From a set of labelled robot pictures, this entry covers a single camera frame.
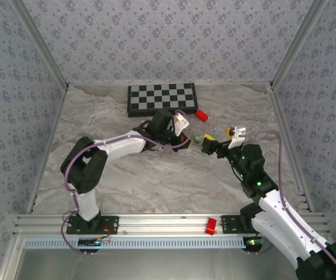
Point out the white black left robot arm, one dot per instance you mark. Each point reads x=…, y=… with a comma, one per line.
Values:
x=118, y=144

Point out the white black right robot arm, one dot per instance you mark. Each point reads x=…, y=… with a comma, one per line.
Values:
x=284, y=224

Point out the black grey checkerboard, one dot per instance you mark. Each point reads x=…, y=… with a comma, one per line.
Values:
x=162, y=97

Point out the red toy block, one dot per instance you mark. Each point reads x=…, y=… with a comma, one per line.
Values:
x=201, y=115

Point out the small circuit board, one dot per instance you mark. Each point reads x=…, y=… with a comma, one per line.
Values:
x=89, y=242
x=252, y=242

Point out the aluminium side rail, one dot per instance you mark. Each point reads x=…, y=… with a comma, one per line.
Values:
x=55, y=122
x=284, y=128

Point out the black right mount plate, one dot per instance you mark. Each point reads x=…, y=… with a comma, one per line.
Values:
x=229, y=224

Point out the black mount plate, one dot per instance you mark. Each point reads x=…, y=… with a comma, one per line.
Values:
x=111, y=224
x=229, y=224

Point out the red block on rail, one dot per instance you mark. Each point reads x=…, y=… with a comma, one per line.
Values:
x=211, y=226

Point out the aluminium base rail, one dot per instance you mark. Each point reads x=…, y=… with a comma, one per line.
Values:
x=162, y=224

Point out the aluminium frame post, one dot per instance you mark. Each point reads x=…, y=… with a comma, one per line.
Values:
x=42, y=43
x=295, y=43

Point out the black left mount plate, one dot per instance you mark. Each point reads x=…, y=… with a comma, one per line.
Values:
x=111, y=224

